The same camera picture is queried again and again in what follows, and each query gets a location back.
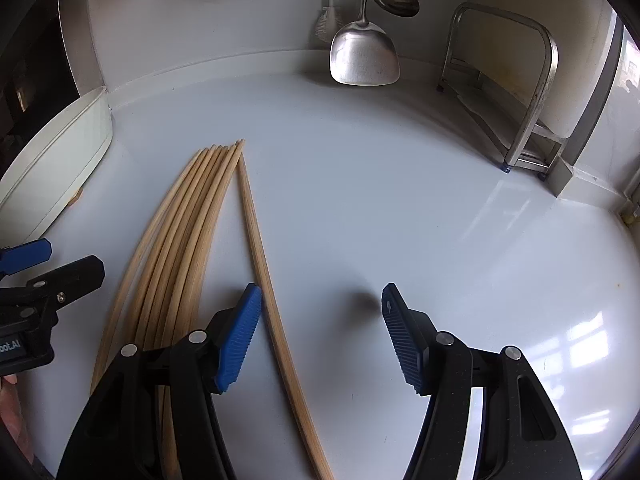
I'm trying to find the metal spatula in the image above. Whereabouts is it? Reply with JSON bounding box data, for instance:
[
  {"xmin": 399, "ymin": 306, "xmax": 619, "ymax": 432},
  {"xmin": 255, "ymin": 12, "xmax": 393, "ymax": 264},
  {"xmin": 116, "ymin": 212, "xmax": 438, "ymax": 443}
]
[{"xmin": 330, "ymin": 0, "xmax": 402, "ymax": 87}]

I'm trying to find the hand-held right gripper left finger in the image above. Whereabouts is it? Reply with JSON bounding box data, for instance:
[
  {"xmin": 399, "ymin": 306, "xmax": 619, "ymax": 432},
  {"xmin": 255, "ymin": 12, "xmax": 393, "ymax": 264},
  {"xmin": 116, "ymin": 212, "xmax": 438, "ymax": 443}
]
[{"xmin": 57, "ymin": 282, "xmax": 263, "ymax": 480}]

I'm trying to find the person's left hand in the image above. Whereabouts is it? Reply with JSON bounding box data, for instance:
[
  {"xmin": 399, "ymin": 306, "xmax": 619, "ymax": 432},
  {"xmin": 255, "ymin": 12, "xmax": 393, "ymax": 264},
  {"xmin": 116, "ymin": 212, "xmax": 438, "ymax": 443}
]
[{"xmin": 0, "ymin": 374, "xmax": 23, "ymax": 461}]

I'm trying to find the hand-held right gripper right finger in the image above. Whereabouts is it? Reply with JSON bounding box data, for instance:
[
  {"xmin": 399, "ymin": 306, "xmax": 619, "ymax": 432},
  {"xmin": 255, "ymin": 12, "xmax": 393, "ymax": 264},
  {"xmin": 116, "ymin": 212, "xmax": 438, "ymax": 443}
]
[{"xmin": 381, "ymin": 282, "xmax": 583, "ymax": 480}]

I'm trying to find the bunch of wooden chopsticks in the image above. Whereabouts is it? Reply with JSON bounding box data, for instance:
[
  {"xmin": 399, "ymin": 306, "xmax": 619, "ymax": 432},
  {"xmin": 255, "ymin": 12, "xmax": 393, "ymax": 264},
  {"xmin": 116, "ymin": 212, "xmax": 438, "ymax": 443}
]
[{"xmin": 90, "ymin": 137, "xmax": 247, "ymax": 480}]

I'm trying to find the single wooden chopstick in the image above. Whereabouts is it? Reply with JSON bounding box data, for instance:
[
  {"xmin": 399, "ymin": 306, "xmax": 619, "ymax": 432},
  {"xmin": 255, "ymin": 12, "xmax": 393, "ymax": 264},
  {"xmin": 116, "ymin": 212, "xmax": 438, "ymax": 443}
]
[{"xmin": 236, "ymin": 162, "xmax": 335, "ymax": 480}]

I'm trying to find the white round basin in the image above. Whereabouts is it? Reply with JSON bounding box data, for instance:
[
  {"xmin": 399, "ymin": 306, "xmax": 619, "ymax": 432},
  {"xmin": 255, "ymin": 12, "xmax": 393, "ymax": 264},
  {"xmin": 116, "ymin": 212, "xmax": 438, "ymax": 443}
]
[{"xmin": 0, "ymin": 85, "xmax": 115, "ymax": 243}]

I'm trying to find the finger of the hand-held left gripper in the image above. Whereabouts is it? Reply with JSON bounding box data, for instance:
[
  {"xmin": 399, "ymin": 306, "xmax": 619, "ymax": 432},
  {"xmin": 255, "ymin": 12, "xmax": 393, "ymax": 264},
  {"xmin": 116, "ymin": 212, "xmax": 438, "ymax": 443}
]
[
  {"xmin": 0, "ymin": 255, "xmax": 106, "ymax": 322},
  {"xmin": 0, "ymin": 238, "xmax": 53, "ymax": 277}
]

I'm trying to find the stainless steel rack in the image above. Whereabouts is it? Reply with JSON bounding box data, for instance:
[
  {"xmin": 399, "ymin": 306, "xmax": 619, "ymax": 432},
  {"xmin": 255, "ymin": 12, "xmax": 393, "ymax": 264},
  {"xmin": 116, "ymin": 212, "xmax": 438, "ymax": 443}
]
[{"xmin": 437, "ymin": 2, "xmax": 571, "ymax": 181}]

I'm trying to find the white dish brush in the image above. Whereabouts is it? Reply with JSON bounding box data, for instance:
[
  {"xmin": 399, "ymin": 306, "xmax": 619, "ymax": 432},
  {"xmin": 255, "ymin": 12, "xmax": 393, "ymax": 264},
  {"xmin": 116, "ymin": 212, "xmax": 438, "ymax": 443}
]
[{"xmin": 315, "ymin": 0, "xmax": 343, "ymax": 43}]

